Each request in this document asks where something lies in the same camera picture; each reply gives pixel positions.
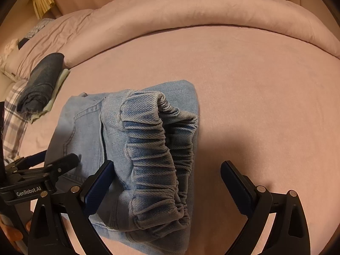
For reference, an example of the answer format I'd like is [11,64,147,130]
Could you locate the cream pillow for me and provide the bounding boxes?
[1,39,19,82]

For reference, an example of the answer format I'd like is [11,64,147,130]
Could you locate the striped blue pillow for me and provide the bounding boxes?
[17,18,54,50]

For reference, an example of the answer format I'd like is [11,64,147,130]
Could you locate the light blue denim pants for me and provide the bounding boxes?
[45,81,199,254]

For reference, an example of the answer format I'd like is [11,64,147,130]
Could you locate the plaid pillow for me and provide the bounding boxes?
[3,79,28,165]

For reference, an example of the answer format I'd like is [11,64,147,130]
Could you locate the folded pale green garment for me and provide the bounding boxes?
[29,68,70,124]

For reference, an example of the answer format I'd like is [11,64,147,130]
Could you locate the person's left hand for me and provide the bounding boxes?
[1,215,23,253]

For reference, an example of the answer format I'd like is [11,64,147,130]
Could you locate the yellow pleated lampshade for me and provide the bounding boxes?
[32,0,55,20]

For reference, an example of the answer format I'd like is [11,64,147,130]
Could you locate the folded dark denim jeans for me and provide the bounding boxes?
[17,52,65,115]

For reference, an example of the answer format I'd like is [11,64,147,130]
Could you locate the pink duvet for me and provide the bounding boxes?
[0,0,340,82]

